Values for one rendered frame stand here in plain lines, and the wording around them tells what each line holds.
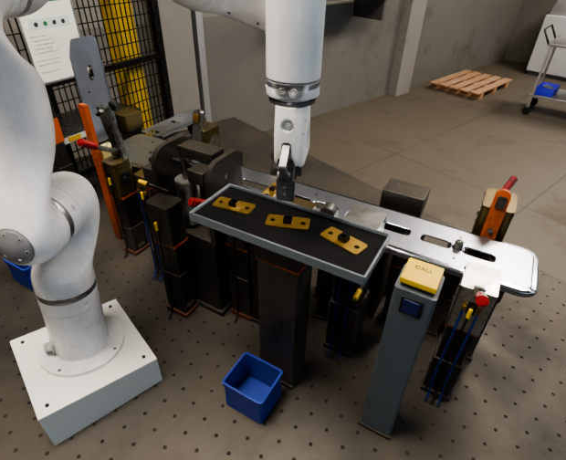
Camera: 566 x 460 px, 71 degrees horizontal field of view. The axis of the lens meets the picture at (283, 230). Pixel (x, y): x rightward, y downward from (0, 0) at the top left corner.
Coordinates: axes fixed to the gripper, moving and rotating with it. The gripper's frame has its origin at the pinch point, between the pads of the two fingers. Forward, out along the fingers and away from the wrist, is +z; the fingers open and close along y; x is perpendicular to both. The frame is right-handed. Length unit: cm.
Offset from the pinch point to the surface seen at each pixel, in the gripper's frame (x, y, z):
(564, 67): -311, 611, 106
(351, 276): -12.6, -12.9, 9.0
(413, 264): -22.9, -8.0, 8.9
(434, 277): -26.2, -10.6, 8.9
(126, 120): 73, 70, 20
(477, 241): -45, 24, 25
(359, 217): -14.0, 12.1, 13.9
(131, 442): 30, -26, 55
